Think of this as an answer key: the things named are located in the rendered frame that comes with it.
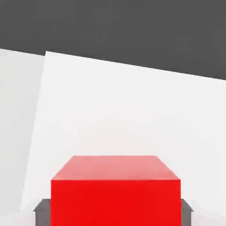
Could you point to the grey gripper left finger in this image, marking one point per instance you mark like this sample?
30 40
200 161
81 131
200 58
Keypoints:
43 212

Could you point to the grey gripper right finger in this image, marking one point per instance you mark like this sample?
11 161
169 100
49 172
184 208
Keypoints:
186 214

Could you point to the small red cube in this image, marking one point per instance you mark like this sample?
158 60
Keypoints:
115 199

